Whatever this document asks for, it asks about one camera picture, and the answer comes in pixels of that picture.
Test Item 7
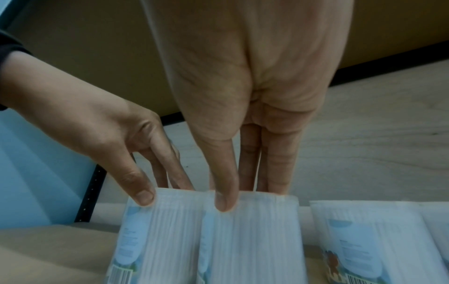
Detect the person's left hand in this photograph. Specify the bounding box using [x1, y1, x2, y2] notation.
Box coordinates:
[0, 51, 196, 207]

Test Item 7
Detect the person's right hand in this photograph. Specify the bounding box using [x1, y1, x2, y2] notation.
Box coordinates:
[140, 0, 355, 213]

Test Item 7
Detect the black metal wooden shelf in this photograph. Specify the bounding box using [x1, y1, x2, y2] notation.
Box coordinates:
[0, 0, 449, 284]

